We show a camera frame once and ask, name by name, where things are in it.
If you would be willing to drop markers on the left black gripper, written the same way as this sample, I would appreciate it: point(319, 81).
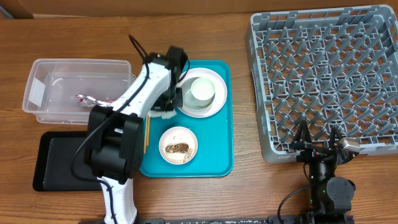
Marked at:
point(178, 100)

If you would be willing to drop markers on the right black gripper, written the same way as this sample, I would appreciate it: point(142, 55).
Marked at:
point(299, 143)

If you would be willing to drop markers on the white napkin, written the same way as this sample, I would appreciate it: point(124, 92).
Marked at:
point(162, 114)

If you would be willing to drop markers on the white cup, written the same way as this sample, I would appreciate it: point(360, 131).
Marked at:
point(203, 89)

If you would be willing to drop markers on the small white dish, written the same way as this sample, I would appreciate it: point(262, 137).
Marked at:
point(176, 135)

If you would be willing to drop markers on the brown food scrap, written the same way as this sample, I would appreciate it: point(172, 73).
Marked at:
point(177, 147)

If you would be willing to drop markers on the red snack wrapper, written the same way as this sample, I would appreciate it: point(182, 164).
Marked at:
point(89, 101)

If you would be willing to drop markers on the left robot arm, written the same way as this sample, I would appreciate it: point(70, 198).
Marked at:
point(114, 146)

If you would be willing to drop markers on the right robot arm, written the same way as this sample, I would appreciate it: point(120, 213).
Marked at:
point(330, 196)

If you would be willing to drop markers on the pale green bowl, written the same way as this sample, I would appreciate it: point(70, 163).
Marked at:
point(190, 101)

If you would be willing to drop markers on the large white plate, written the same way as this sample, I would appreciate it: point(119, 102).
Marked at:
point(221, 92)

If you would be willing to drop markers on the grey dish rack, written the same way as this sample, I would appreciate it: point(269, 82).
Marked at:
point(332, 68)

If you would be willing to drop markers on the teal plastic tray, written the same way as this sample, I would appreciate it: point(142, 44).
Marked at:
point(215, 154)

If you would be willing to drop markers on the clear plastic bin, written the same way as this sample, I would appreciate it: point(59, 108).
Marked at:
point(53, 83)

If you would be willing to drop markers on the black plastic tray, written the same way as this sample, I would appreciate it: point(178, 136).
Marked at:
point(52, 169)

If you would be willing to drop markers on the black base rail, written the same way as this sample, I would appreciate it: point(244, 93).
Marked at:
point(273, 219)

